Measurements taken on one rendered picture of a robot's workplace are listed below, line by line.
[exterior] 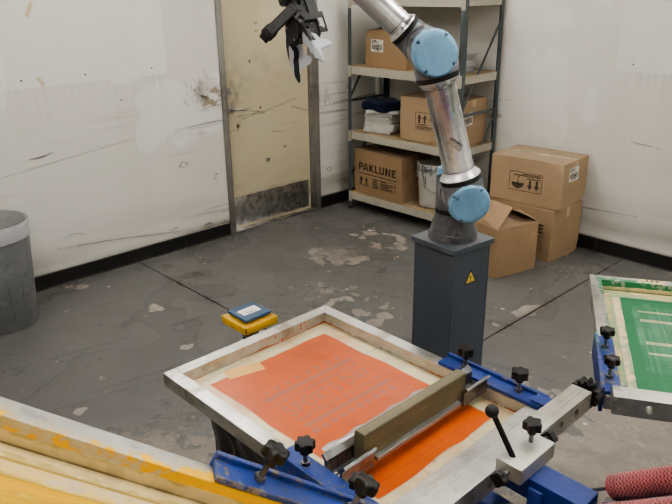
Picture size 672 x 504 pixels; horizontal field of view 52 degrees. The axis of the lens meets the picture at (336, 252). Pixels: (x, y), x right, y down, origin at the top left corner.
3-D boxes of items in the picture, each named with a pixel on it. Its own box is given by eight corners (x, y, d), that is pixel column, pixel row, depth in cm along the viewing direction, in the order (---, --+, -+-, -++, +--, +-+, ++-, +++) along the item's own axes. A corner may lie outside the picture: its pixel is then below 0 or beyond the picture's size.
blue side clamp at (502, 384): (436, 380, 186) (438, 358, 183) (448, 373, 189) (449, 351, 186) (535, 428, 165) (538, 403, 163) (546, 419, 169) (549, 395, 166)
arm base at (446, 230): (451, 225, 225) (452, 196, 222) (487, 237, 214) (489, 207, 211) (418, 235, 217) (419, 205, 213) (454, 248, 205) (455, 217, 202)
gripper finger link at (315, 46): (342, 47, 165) (323, 27, 170) (320, 51, 162) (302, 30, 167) (339, 59, 167) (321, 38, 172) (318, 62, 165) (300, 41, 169)
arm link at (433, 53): (483, 204, 206) (443, 20, 186) (496, 220, 192) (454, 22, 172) (444, 216, 206) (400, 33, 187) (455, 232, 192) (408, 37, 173)
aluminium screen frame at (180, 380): (164, 385, 183) (162, 372, 182) (325, 315, 220) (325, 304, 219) (383, 546, 130) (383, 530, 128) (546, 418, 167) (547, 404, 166)
